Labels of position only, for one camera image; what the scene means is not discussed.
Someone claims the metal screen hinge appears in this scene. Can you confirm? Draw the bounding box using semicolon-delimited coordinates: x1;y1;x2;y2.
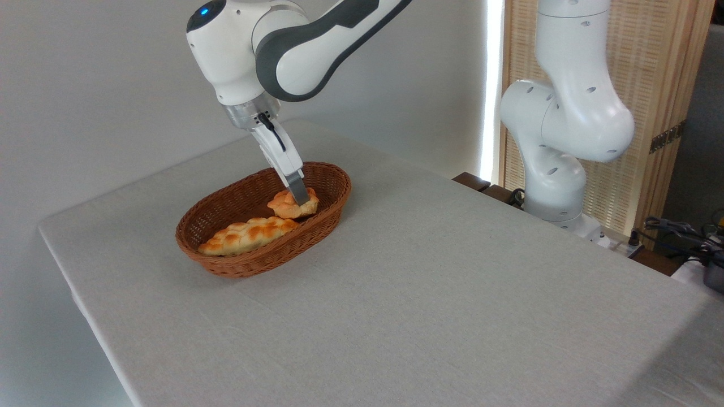
649;122;686;154

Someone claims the round orange bread roll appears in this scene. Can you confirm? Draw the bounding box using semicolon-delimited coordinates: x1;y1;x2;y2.
267;188;320;219

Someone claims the brown wicker basket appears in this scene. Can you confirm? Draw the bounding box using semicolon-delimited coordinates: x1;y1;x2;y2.
175;162;352;278

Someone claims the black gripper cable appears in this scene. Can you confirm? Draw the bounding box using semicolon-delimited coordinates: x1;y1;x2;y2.
257;113;287;152

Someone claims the wooden bamboo folding screen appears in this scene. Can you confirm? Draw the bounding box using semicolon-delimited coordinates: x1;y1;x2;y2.
501;0;716;249

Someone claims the long braided bread loaf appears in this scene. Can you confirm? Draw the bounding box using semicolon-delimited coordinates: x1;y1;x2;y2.
198;217;300;257

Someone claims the grey tablecloth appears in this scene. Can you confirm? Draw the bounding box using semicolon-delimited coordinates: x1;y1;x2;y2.
38;119;724;407

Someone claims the black cable bundle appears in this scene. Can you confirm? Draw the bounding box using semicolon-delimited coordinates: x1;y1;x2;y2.
644;217;724;266

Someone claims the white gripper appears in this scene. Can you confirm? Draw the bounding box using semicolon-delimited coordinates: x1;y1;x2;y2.
251;115;311;206

